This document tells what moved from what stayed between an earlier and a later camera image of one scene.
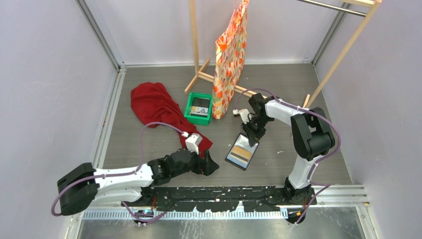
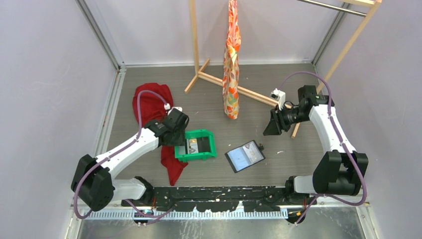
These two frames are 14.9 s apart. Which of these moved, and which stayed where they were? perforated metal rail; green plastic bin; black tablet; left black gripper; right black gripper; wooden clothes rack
Moved: green plastic bin; left black gripper; black tablet; right black gripper
Stayed: perforated metal rail; wooden clothes rack
